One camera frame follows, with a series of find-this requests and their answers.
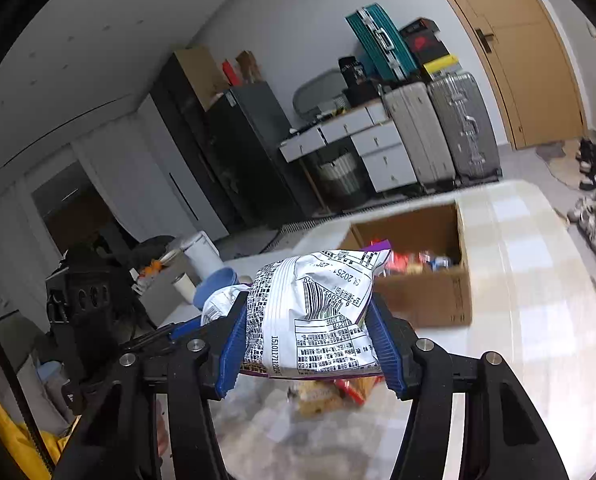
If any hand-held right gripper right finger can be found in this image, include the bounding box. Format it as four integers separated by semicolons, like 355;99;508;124
365;297;571;480

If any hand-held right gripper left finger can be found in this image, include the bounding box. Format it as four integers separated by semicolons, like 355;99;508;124
53;290;251;480

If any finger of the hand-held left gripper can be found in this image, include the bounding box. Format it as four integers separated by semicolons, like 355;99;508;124
122;316;207;356

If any cardboard box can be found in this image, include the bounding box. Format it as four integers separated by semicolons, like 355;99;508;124
339;203;474;328
174;46;229;111

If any yellow candy packet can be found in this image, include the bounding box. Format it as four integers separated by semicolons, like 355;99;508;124
288;380;344;416

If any white purple snack packet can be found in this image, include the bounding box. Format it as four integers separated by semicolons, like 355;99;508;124
200;240;394;378

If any white cup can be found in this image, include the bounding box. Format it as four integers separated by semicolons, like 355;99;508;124
172;274;196;303

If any blue bowl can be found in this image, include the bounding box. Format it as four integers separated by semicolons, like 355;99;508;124
194;267;251;308

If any white kettle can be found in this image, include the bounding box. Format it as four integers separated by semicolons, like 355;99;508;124
180;231;226;281

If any beige checked tablecloth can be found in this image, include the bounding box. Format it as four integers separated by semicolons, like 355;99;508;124
208;180;596;480

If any yellow garment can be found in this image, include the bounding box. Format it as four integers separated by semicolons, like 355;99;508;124
0;392;71;480

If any woven laundry basket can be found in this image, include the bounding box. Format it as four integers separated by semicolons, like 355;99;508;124
318;152;366;201

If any grey refrigerator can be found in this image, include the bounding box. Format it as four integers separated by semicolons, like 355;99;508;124
205;81;319;226

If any black cabinet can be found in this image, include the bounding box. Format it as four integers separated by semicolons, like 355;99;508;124
150;52;229;241

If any white drawer desk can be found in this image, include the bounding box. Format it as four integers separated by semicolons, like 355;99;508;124
279;100;419;211

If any beige suitcase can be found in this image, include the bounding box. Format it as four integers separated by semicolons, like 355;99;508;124
380;81;456;193

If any silver suitcase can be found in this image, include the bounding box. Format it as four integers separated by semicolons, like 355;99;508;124
427;71;504;186

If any flat cardboard box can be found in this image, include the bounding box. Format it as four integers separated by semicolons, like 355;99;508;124
174;46;229;111

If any heap of sneakers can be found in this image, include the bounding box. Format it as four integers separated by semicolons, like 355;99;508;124
565;137;596;286

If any grey rug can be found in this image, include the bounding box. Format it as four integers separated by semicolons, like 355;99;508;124
535;140;594;191

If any black storage box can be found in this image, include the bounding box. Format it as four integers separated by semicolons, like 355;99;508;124
343;80;384;106

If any grey oval folding table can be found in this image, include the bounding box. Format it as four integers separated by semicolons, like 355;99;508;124
293;69;346;116

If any brown paper bag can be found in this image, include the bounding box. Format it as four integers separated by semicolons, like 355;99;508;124
235;50;264;83

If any black paper bag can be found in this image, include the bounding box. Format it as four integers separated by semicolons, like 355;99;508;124
338;55;366;86

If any teal suitcase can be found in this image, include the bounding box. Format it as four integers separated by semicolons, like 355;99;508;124
345;2;419;83

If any dark shoe box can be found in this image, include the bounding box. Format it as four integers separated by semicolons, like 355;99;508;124
399;17;439;37

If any wooden door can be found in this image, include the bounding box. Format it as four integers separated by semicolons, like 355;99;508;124
418;0;591;150

